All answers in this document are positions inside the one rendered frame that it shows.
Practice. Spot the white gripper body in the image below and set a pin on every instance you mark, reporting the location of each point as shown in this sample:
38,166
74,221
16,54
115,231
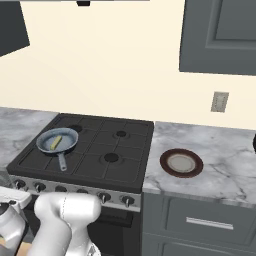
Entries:
16,196

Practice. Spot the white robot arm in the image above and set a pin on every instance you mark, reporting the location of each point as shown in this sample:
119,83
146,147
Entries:
66,213

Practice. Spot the yellow butter stick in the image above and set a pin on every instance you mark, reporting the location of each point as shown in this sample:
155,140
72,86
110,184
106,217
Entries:
55,142

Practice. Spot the grey frying pan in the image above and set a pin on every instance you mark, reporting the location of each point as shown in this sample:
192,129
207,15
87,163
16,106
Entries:
63,141

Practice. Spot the black stove knob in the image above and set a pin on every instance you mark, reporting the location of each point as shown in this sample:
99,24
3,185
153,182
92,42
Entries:
40,187
20,184
61,189
82,191
104,197
127,201

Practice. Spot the black and steel stove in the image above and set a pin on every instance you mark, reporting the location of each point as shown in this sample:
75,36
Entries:
100,150

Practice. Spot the black oven door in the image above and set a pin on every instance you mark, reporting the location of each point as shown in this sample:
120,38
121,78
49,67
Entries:
116,233

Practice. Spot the brown rimmed white plate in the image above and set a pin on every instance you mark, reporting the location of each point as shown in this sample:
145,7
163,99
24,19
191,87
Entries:
181,163

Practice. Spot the grey drawer front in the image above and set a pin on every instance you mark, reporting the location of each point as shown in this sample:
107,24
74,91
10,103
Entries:
213,211

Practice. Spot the grey base cabinet door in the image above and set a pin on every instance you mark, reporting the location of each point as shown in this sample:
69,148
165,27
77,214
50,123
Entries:
206,250

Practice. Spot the black object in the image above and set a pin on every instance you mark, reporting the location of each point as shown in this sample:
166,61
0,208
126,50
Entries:
254,143

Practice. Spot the dark grey wall cabinet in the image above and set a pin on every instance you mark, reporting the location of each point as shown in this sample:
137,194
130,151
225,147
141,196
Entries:
11,26

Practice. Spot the grey wall outlet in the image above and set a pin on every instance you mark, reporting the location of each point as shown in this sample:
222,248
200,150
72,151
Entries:
219,101

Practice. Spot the grey wall cabinet door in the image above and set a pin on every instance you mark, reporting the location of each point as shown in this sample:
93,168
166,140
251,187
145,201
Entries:
220,36

